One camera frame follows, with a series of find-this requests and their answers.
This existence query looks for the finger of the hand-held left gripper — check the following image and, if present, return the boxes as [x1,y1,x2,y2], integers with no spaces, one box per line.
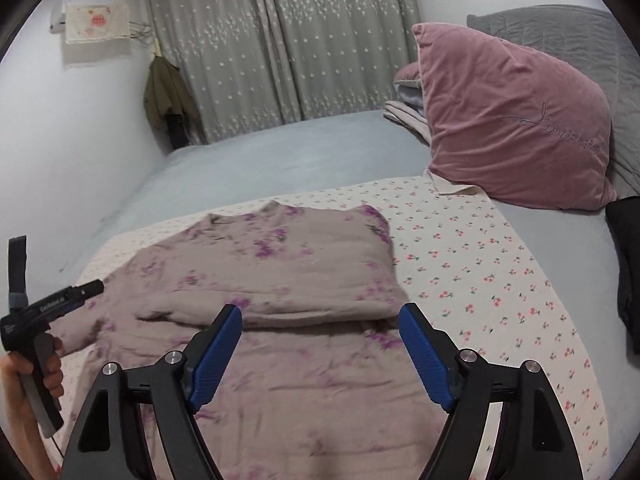
[70,280,106,306]

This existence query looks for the black clothing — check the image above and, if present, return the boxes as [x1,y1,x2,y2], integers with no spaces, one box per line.
[605,195,640,341]

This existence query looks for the wire hangers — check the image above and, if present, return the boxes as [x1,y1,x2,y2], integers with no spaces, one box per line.
[129,19,158,53]

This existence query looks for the white cloth cover pink print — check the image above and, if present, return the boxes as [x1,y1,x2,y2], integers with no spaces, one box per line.
[61,0,133,65]

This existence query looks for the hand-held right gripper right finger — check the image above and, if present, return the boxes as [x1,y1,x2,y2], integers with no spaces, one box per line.
[398,302,583,480]

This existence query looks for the person's left hand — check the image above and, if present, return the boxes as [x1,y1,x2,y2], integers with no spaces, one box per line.
[0,336,64,426]

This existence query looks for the grey quilted pillow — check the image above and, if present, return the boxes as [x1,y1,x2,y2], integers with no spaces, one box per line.
[467,5,640,201]

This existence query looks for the pink velvet pillow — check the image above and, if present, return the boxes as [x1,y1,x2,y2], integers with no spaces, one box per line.
[412,22,617,211]

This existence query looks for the black hanging garment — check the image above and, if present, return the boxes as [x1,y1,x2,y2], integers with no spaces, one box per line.
[165,112,193,150]

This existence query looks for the folded blankets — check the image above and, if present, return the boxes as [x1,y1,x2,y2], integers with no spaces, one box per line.
[384,62,433,143]

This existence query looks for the grey bed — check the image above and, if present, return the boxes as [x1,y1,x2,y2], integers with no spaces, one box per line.
[57,109,640,411]

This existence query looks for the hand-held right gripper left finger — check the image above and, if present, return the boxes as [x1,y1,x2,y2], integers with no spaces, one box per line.
[65,304,244,480]

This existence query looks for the person's left forearm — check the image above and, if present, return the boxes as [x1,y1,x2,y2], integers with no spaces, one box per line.
[0,417,58,480]

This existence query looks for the grey patterned curtain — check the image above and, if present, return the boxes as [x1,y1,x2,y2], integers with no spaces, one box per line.
[145,0,421,143]

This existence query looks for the floral padded jacket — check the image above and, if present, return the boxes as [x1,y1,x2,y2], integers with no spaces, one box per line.
[52,199,453,480]

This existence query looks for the cherry print bed sheet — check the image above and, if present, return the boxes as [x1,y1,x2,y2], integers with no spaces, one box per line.
[75,175,608,480]

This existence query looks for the olive green hanging jacket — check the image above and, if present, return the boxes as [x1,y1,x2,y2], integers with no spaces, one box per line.
[144,55,203,147]

